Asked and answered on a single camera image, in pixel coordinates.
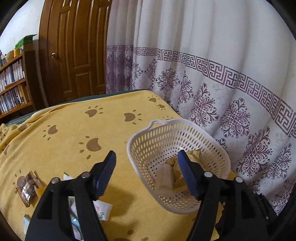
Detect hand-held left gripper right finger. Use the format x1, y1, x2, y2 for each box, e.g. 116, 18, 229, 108
177, 149, 270, 241

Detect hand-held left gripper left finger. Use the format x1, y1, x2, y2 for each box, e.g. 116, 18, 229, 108
25, 150, 116, 241

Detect white snack packet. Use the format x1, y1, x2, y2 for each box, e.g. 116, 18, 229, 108
155, 163, 174, 195

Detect white perforated plastic basket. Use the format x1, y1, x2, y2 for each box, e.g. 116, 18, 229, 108
127, 119, 232, 214

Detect clear cookie packet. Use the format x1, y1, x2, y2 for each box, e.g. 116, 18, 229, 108
16, 171, 43, 207

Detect small white printed packet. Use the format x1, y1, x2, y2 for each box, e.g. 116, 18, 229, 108
92, 200, 113, 222

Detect yellow paw print blanket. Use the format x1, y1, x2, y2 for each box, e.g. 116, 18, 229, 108
0, 89, 234, 241

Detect wooden bookshelf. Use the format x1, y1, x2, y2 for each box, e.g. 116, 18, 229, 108
0, 50, 43, 120

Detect white curtain with purple pattern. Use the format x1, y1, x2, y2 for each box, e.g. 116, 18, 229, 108
106, 0, 296, 216

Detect brown wooden door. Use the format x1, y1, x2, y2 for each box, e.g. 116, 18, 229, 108
38, 0, 112, 109

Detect rows of upright books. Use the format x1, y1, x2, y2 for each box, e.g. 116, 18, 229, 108
0, 59, 30, 114

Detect green box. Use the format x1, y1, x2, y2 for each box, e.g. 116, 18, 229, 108
15, 34, 37, 47

